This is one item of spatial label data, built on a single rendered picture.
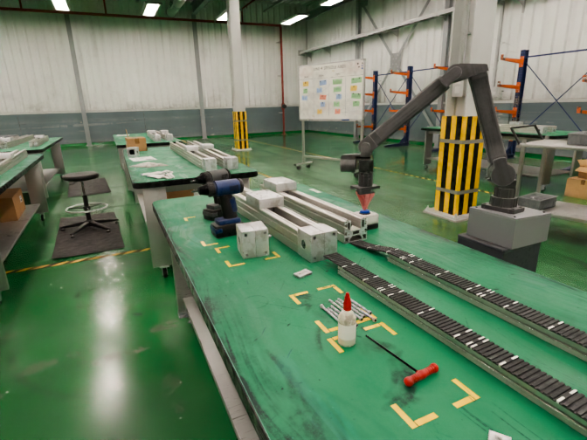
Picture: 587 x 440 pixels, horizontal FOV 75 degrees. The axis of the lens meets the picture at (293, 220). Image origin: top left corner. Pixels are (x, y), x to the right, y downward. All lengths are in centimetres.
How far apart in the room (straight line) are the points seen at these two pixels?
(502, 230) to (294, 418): 104
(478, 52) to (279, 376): 410
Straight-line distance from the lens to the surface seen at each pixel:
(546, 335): 100
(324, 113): 735
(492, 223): 152
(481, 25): 459
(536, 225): 157
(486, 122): 151
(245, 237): 127
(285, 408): 72
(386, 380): 79
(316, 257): 125
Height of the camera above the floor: 127
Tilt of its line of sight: 17 degrees down
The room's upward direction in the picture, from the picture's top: 2 degrees counter-clockwise
